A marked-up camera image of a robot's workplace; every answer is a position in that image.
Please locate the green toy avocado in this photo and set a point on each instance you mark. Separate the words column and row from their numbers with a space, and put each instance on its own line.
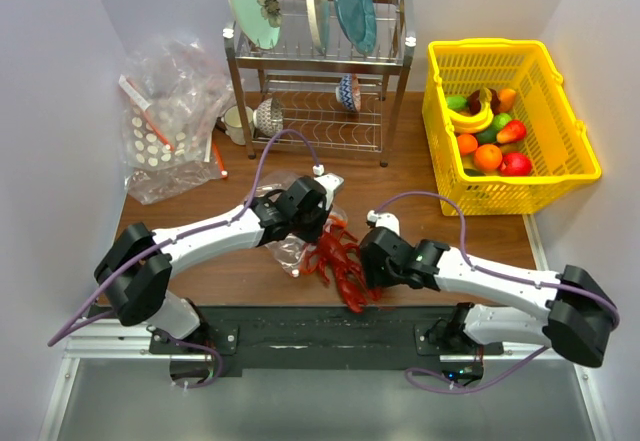
column 489, row 135

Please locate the red toy lobster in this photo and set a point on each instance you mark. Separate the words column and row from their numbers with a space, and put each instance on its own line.
column 335, row 257

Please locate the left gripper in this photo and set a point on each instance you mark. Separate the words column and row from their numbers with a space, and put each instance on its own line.
column 311, row 236

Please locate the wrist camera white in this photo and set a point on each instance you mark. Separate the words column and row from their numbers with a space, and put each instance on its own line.
column 383, row 220
column 331, row 182

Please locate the toy orange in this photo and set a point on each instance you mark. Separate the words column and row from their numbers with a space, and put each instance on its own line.
column 487, row 158
column 467, row 144

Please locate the metal dish rack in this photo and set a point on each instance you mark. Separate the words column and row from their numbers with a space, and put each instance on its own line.
column 305, row 81

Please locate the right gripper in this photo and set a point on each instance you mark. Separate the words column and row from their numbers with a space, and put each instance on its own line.
column 373, row 277

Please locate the grey patterned bowl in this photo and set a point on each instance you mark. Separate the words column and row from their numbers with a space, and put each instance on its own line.
column 268, row 117

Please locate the green toy lime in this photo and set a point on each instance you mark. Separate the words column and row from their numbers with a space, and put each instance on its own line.
column 456, row 103

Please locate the teal blue plate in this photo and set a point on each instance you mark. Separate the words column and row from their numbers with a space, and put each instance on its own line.
column 358, row 22

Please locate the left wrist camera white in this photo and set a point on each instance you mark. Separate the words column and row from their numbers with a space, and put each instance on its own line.
column 331, row 182

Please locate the pile of clear zip bags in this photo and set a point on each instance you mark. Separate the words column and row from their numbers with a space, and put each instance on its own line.
column 175, row 93

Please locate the blue patterned bowl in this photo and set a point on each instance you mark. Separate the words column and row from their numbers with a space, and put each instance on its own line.
column 348, row 93

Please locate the clear zip bag orange zipper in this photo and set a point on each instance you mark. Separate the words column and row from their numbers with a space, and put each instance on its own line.
column 290, row 251

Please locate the mint green floral plate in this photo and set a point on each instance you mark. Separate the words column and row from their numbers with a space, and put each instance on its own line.
column 260, row 20

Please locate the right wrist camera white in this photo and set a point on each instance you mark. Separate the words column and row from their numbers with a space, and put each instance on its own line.
column 383, row 220

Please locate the red yellow toy mango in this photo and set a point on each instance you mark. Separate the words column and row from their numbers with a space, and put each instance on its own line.
column 514, row 131

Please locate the yellow plastic basket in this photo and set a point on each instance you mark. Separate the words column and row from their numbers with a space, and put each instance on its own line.
column 556, row 142

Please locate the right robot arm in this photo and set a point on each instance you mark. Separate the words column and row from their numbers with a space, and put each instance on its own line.
column 567, row 311

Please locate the red toy apple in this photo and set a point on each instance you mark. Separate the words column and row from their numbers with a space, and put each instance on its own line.
column 515, row 164

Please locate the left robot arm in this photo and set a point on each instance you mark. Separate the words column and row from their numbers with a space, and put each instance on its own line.
column 137, row 269

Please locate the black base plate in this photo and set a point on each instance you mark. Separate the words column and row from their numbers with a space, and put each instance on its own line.
column 328, row 338

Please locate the cream enamel mug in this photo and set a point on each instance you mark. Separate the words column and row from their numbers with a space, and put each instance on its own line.
column 233, row 127

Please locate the orange toy fruit back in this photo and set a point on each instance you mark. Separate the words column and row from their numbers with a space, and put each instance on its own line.
column 507, row 98

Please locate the toy banana bunch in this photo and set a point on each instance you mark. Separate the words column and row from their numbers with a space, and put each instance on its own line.
column 472, row 124

